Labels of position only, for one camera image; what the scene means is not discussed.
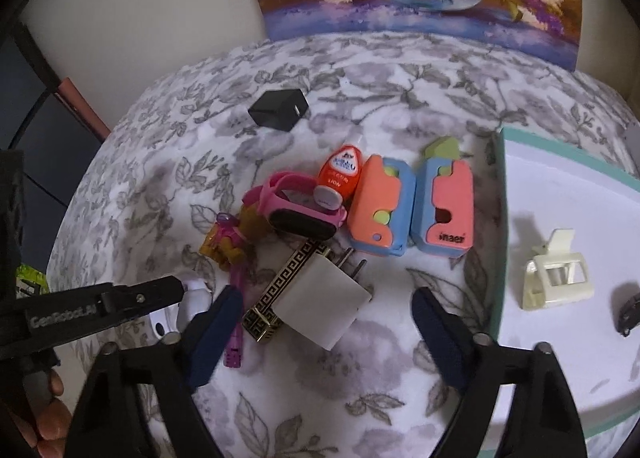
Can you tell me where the person's left hand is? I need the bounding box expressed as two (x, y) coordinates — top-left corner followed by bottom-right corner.
(29, 369), (74, 443)

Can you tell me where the black cube charger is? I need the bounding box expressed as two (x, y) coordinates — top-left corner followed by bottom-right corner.
(247, 87), (309, 133)

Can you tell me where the white wall charger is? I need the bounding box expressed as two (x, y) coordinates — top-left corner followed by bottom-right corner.
(270, 247), (373, 351)

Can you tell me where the green printed packet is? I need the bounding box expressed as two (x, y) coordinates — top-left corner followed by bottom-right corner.
(15, 263), (51, 296)

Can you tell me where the white tray teal rim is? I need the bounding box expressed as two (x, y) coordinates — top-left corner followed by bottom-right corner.
(490, 127), (640, 439)

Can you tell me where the black toy car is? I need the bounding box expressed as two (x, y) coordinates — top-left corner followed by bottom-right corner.
(614, 283), (640, 337)

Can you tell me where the yellow pink toy figure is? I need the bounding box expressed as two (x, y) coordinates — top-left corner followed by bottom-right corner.
(199, 208), (261, 269)

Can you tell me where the grey floral blanket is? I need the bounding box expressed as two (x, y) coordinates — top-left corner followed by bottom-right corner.
(45, 30), (640, 458)

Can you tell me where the white plastic toy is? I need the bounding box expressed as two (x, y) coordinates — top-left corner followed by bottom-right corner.
(149, 275), (213, 341)

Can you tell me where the cream hair claw clip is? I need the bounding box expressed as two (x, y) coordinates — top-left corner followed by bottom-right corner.
(520, 229), (596, 310)

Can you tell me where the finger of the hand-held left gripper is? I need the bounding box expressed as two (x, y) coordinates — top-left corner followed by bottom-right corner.
(15, 275), (185, 358)

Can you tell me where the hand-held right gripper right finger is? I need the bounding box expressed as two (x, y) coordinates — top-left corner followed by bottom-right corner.
(411, 287), (588, 458)

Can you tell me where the pink smartwatch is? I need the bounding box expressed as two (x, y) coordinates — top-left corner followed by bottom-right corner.
(242, 170), (349, 242)

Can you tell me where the orange and blue toy knife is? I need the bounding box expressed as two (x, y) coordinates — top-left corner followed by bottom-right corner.
(347, 154), (417, 257)
(410, 136), (474, 257)

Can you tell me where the magenta plastic stick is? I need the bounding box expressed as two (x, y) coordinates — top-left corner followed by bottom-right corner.
(225, 258), (252, 369)

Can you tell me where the small red bottle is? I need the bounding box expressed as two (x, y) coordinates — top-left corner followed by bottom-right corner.
(313, 130), (368, 211)

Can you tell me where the dark cabinet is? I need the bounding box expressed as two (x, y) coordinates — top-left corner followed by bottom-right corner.
(0, 23), (112, 219)

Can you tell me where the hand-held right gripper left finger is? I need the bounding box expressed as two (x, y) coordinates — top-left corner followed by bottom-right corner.
(64, 284), (244, 458)

